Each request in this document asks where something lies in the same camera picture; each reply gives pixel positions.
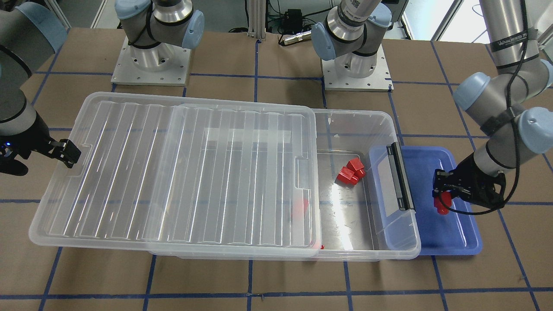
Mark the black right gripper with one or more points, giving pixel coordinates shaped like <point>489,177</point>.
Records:
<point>31,140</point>

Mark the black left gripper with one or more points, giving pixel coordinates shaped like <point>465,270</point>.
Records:
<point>468,174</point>

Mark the clear plastic box lid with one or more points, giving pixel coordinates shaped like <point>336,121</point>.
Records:
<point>104,201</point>

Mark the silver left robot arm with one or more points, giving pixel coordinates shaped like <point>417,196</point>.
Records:
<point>515,134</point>

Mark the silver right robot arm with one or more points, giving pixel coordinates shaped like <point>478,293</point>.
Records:
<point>31,33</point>

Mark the clear plastic storage box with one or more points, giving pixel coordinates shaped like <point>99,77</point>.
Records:
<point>367,185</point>

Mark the blue plastic tray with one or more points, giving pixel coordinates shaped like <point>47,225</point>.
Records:
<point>440,235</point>

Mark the black box latch handle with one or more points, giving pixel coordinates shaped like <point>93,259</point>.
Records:
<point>399,177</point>

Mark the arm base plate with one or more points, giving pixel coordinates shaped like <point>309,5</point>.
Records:
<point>352,72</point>
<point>164,65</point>

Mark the aluminium frame post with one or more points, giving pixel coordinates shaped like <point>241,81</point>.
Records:
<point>257,19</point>

